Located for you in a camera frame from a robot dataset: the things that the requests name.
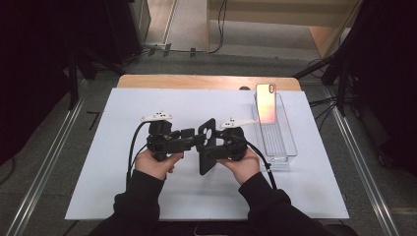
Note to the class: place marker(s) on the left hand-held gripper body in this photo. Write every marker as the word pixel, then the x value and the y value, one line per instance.
pixel 160 137

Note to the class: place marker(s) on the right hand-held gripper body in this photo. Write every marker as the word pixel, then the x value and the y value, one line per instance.
pixel 236 141

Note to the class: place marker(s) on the black phone case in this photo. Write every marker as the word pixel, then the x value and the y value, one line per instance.
pixel 206 164

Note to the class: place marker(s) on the clear plastic bin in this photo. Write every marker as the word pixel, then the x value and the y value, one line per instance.
pixel 278 141

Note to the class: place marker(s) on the iridescent phone case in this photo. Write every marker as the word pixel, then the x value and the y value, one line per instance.
pixel 266 103

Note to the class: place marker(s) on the person's right hand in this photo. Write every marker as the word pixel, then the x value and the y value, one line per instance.
pixel 244 168

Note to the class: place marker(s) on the person's left hand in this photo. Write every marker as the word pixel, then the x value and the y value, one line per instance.
pixel 157 167

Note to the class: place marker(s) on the small dark object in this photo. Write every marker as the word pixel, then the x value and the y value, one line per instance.
pixel 244 88

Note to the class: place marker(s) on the wooden table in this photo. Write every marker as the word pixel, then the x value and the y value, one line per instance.
pixel 196 81

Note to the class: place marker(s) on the white board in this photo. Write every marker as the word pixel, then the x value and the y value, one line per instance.
pixel 131 196

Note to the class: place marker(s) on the black stand legs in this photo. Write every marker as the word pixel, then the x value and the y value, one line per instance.
pixel 73 85

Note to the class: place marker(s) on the black tripod legs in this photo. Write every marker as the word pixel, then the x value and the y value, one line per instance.
pixel 331 69

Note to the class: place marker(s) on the grey cabinet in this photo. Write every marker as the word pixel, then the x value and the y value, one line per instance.
pixel 141 19

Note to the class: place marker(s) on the light wooden furniture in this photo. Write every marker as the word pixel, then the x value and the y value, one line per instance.
pixel 262 13

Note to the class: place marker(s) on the aluminium floor rail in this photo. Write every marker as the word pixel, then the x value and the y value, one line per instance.
pixel 360 164
pixel 49 170

